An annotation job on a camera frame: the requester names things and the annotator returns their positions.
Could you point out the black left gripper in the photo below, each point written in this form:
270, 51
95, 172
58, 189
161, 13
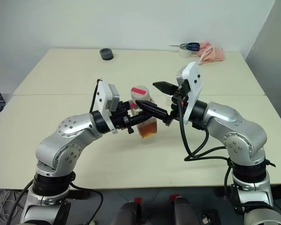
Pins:
120, 118

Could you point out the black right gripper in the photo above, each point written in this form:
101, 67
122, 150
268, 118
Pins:
176, 110

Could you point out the clear bottle with amber drink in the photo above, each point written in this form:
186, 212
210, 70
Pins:
150, 130

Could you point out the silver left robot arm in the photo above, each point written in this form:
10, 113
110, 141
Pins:
68, 138

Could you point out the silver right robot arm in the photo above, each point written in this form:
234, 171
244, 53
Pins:
238, 131

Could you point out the clear tape roll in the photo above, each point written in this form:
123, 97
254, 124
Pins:
186, 54

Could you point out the pink cloth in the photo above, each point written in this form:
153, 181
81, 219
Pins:
213, 54

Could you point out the dark rounded shape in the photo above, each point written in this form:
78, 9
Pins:
128, 214
185, 212

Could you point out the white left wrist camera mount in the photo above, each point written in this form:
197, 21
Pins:
103, 93

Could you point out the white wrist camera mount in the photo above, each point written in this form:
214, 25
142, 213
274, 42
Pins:
103, 93
193, 79

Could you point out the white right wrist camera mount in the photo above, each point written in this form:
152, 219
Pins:
193, 79

